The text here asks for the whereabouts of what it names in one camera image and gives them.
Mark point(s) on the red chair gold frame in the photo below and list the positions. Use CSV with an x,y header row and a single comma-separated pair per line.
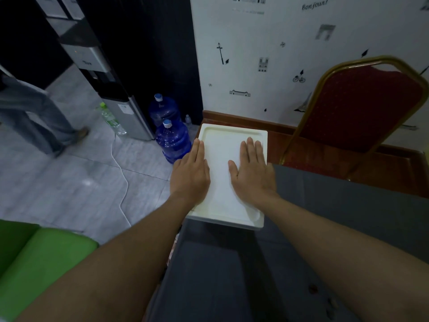
x,y
362,107

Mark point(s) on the person's right hand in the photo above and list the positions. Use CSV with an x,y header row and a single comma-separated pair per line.
x,y
254,181

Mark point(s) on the person's right forearm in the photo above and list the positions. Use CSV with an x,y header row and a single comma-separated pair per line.
x,y
352,258

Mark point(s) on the white paper sheet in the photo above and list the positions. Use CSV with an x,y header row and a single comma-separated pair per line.
x,y
50,4
73,6

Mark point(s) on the green capped clear bottle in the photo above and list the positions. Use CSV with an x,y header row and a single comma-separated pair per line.
x,y
112,120

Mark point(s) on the small white bottle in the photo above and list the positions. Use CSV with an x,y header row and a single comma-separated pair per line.
x,y
188,120

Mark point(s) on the person's left forearm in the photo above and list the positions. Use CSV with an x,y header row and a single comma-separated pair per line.
x,y
100,271

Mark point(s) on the person's left hand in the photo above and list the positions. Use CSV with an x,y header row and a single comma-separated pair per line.
x,y
191,177

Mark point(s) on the white bin lid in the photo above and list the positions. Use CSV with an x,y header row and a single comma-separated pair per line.
x,y
221,147

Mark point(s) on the blue water jug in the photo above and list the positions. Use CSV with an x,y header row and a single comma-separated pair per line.
x,y
164,110
172,144

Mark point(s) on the silver black water dispenser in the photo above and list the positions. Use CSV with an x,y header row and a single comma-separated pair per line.
x,y
130,120

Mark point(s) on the green chair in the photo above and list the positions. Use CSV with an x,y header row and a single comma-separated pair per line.
x,y
37,264

